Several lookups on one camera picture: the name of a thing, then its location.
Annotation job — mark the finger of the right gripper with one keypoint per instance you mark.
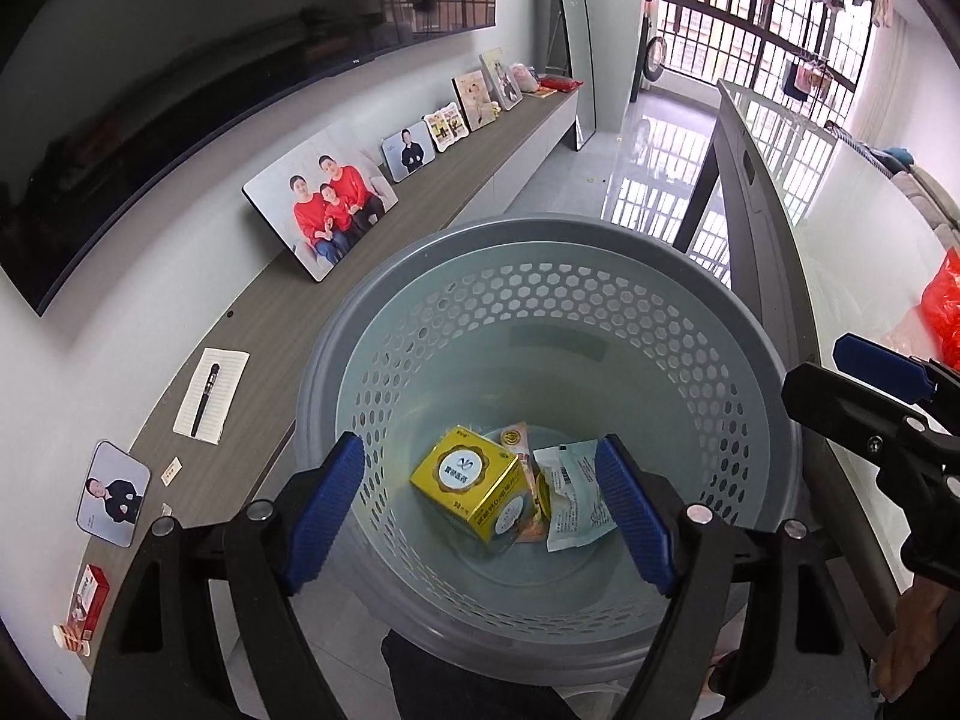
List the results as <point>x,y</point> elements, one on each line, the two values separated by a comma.
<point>892,436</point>
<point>928,384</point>

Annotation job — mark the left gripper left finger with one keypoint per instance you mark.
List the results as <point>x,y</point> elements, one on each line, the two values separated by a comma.
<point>160,656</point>

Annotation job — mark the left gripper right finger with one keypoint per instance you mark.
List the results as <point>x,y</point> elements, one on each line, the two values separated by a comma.
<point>754,615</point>

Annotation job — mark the red plastic bag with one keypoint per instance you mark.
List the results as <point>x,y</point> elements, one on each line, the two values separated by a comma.
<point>940,308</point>

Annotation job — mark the light blue wipes packet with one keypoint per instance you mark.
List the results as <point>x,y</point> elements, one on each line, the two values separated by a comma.
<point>578,513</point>

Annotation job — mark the yellow cardboard box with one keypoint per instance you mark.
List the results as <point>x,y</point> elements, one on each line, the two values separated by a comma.
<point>478,485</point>

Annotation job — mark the pink snack packet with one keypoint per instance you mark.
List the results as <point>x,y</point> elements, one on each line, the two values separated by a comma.
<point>515,439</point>

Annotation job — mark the grey perforated trash basket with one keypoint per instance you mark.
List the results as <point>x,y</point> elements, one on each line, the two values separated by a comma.
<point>580,330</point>

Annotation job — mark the right hand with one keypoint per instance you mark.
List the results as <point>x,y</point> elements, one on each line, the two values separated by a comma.
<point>910,646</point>

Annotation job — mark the red white small box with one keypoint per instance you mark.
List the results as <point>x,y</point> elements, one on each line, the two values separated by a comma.
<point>86,605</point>

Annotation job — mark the grey sofa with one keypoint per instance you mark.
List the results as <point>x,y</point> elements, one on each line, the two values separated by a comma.
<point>932,201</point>

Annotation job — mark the wooden tv console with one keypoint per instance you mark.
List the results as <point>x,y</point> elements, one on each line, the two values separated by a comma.
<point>278,319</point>

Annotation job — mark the black pen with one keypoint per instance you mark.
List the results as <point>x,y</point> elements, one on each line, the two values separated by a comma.
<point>211,379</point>

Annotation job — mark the white notepad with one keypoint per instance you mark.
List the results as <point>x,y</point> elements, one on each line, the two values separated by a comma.
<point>232,364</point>

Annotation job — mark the red packet on console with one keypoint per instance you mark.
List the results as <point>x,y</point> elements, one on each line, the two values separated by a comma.
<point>562,84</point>

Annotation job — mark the pink plush toy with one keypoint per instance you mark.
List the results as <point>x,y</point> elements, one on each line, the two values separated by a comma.
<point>524,78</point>

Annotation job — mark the large family photo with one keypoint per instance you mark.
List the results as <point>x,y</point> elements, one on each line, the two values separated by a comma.
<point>321,197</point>

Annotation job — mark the standing mirror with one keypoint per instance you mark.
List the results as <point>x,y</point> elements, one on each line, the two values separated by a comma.
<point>574,18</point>

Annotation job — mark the small portrait photo frame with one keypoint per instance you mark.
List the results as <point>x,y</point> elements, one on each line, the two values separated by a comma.
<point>112,495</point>

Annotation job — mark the collage photo frame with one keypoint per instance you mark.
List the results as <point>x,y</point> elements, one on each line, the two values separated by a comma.
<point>446,126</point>

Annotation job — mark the baby photo frame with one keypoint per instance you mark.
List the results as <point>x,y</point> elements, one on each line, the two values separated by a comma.
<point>474,98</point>

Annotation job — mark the child photo frame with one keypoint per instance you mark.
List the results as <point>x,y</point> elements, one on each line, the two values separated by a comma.
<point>499,74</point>

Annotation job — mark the man portrait photo frame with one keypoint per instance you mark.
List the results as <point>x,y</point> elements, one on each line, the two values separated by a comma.
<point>408,150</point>

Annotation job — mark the black wall television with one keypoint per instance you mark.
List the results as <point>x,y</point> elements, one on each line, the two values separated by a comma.
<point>102,98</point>

